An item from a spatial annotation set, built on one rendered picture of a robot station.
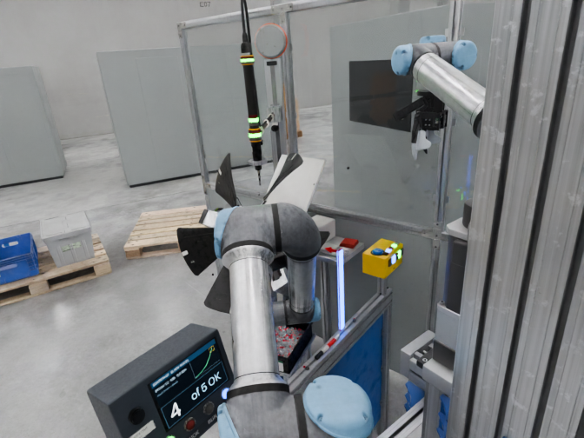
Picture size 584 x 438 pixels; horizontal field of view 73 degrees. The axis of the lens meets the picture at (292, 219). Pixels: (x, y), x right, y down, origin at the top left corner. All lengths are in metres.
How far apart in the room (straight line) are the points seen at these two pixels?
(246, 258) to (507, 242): 0.51
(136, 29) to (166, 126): 6.94
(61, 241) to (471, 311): 3.82
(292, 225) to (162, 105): 5.98
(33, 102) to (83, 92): 5.15
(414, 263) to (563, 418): 1.52
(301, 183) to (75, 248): 2.81
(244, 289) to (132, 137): 6.06
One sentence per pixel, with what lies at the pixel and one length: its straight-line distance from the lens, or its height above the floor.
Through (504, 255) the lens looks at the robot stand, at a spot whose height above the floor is 1.56.
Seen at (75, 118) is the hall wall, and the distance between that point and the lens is 13.42.
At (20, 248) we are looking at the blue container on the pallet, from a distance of 4.77.
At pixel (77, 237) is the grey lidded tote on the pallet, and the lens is 4.15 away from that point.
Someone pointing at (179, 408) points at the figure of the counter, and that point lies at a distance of 0.92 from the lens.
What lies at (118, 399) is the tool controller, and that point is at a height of 1.25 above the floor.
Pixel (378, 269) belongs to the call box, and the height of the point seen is 1.02.
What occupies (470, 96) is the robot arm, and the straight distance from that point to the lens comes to 0.98.
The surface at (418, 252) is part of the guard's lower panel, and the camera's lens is 2.06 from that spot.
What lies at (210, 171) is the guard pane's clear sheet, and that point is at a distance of 2.89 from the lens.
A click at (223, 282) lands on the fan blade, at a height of 1.02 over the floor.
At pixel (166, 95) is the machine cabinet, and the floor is 1.37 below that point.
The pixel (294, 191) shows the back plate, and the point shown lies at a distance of 1.83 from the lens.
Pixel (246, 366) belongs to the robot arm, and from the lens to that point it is 0.77.
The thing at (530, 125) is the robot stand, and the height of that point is 1.72.
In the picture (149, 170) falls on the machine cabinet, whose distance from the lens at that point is 6.90.
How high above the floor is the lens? 1.81
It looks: 22 degrees down
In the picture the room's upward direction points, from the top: 4 degrees counter-clockwise
